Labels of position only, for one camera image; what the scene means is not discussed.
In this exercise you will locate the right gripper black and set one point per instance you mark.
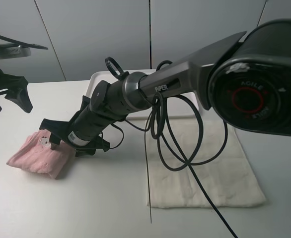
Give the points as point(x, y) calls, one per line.
point(84, 132)

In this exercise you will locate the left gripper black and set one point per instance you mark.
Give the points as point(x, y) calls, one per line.
point(15, 88)

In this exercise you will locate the pink towel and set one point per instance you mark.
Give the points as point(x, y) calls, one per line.
point(37, 156)

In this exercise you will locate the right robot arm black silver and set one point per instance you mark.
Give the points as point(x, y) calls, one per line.
point(245, 78)

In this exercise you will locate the white towel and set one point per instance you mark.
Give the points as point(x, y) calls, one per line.
point(228, 180)

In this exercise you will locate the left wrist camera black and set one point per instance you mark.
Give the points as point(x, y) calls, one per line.
point(11, 51)

